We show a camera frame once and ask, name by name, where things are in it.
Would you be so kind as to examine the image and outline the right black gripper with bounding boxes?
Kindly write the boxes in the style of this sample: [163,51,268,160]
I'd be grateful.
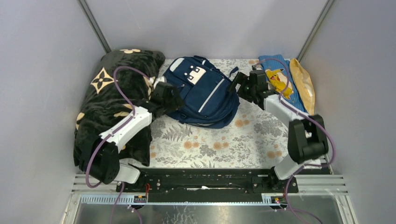
[226,72,256,104]

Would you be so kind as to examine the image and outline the navy blue student backpack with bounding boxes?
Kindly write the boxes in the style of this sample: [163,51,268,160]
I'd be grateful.
[163,56,240,129]

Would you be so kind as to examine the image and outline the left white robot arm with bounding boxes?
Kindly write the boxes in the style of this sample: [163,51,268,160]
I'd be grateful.
[78,82,184,192]

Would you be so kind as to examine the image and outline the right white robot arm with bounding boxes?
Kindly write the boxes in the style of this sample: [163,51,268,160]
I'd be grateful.
[229,70,329,192]

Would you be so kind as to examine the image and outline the yellow plastic bag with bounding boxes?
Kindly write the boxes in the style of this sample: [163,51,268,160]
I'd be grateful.
[289,58,315,115]

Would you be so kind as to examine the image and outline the blue Pikachu cloth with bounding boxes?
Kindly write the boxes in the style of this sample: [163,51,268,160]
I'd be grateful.
[258,54,308,112]

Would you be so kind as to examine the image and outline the black floral plush blanket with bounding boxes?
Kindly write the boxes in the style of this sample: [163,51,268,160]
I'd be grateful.
[73,49,165,166]

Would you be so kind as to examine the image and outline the floral white table mat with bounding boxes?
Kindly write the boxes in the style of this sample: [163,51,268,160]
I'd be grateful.
[90,58,322,169]

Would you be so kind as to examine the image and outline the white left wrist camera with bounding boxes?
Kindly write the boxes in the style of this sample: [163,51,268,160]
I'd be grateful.
[148,77,167,91]

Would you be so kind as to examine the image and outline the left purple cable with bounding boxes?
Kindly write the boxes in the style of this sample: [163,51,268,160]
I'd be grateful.
[85,65,157,224]

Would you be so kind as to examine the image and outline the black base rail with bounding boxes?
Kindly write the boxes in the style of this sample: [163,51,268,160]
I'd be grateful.
[123,168,299,203]

